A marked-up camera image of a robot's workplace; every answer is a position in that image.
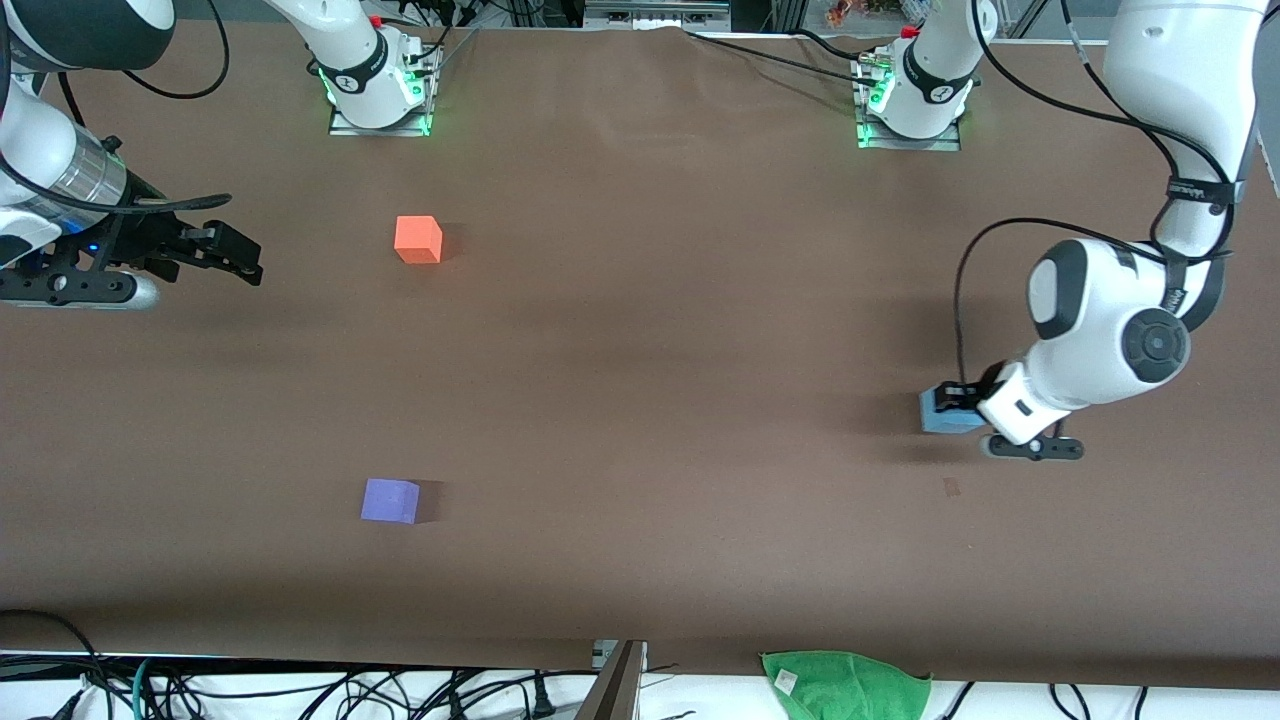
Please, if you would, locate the blue foam block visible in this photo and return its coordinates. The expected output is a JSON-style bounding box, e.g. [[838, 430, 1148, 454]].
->
[[919, 385, 989, 435]]

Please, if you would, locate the orange foam block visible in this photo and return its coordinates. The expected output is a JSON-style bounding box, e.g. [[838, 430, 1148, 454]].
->
[[394, 215, 444, 265]]

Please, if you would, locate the purple foam block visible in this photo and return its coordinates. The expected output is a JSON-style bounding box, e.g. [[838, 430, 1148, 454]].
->
[[360, 477, 422, 525]]

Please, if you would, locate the green microfibre cloth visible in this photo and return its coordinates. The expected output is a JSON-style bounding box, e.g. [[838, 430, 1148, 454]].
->
[[760, 650, 933, 720]]

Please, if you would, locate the brown table cover sheet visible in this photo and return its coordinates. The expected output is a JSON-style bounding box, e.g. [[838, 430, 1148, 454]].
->
[[0, 22, 1280, 691]]

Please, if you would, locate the grey metal profile bar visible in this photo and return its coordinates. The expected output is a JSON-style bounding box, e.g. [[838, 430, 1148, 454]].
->
[[575, 640, 649, 720]]

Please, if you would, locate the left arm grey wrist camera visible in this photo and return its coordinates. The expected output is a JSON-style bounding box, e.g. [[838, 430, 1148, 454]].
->
[[983, 433, 1086, 462]]

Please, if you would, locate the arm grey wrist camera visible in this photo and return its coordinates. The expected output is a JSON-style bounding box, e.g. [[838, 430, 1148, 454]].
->
[[983, 433, 1086, 462], [0, 268, 162, 311]]

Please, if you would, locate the black camera cable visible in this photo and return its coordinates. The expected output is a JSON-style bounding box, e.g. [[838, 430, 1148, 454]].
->
[[0, 0, 234, 216], [950, 0, 1241, 391]]

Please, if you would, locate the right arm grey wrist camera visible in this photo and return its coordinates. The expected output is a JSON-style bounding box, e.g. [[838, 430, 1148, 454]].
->
[[0, 268, 162, 311]]

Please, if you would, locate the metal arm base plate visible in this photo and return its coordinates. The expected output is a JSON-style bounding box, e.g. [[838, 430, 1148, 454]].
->
[[328, 45, 435, 138], [855, 55, 963, 153]]

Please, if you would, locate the black cable on table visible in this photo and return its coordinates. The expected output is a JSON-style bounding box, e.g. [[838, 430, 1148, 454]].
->
[[684, 30, 886, 86]]

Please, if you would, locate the thick black cable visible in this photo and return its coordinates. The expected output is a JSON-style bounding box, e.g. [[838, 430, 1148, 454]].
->
[[0, 608, 106, 720]]

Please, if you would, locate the black cable with plug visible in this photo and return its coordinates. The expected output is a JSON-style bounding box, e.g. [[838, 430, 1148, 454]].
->
[[440, 668, 601, 719]]

